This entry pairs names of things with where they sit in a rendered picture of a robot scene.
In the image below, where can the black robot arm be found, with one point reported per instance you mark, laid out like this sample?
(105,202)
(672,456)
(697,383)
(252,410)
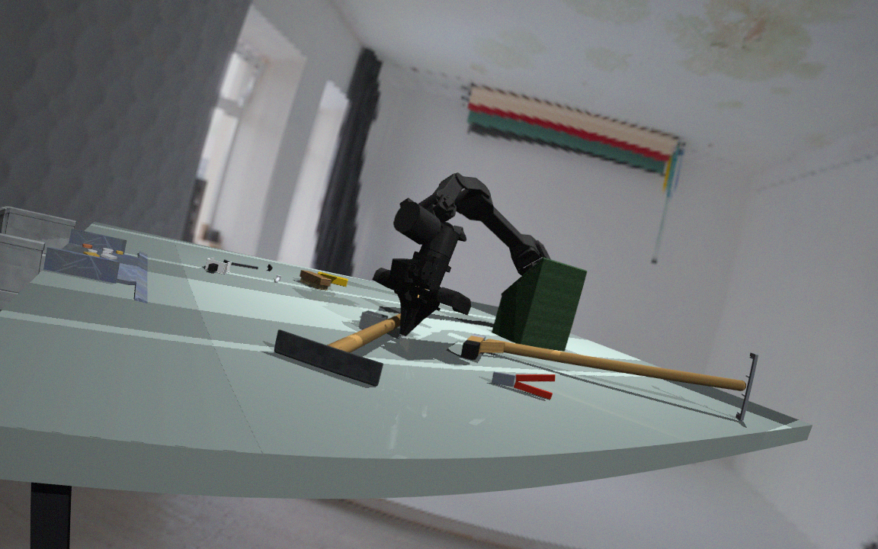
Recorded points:
(425,223)

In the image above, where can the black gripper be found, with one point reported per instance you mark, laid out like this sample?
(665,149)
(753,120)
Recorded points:
(415,309)

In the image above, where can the brown wooden block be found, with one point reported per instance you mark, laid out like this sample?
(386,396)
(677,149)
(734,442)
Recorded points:
(315,280)

